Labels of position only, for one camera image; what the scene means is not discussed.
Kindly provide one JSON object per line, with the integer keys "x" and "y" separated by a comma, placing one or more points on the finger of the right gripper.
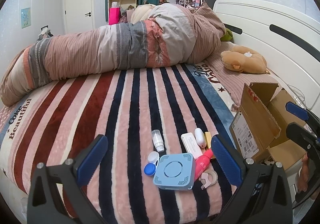
{"x": 297, "y": 111}
{"x": 302, "y": 137}

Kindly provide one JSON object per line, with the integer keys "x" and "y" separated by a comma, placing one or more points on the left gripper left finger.
{"x": 44, "y": 201}

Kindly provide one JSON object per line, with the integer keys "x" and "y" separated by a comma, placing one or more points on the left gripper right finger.
{"x": 262, "y": 192}

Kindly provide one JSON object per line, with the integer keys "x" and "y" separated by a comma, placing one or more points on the white tape dispenser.
{"x": 208, "y": 178}

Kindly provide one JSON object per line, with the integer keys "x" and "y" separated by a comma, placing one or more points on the pink bottle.
{"x": 202, "y": 163}

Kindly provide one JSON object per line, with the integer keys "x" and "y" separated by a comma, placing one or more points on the gold rectangular bar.
{"x": 208, "y": 137}

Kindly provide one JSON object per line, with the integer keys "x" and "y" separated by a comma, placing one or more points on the white earbuds case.
{"x": 200, "y": 138}

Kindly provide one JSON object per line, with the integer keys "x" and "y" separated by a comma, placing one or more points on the white rectangular case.
{"x": 191, "y": 146}

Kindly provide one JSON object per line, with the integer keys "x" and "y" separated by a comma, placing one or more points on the light blue square device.
{"x": 175, "y": 172}

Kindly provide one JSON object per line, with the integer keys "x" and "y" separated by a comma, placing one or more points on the blue white contact lens case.
{"x": 151, "y": 166}

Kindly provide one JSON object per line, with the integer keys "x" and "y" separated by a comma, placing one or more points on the small white pump bottle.
{"x": 157, "y": 140}

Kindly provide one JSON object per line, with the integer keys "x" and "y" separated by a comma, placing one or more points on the person's right hand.
{"x": 304, "y": 175}

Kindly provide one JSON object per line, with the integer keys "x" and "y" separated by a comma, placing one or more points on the open cardboard box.
{"x": 259, "y": 127}

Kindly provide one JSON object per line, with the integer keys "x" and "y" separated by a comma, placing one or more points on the white bed headboard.
{"x": 287, "y": 38}

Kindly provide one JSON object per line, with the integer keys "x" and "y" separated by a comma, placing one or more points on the striped plush blanket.
{"x": 57, "y": 121}

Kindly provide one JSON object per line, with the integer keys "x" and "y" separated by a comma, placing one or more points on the mauve ribbed bed sheet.
{"x": 232, "y": 81}

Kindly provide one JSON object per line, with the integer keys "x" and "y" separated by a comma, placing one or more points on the brown plush toy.
{"x": 244, "y": 60}

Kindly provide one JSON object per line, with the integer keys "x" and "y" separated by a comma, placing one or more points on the green plush toy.
{"x": 228, "y": 36}

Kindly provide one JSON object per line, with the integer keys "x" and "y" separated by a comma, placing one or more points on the rolled striped duvet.
{"x": 170, "y": 35}

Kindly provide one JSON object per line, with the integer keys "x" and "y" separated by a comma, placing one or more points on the pink bag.
{"x": 114, "y": 16}

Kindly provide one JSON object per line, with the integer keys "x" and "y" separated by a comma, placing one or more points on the white door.
{"x": 78, "y": 16}

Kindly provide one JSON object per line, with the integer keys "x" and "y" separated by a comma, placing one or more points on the yellow desk shelf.
{"x": 124, "y": 4}

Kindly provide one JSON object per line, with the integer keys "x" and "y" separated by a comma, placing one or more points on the blue wall picture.
{"x": 25, "y": 17}

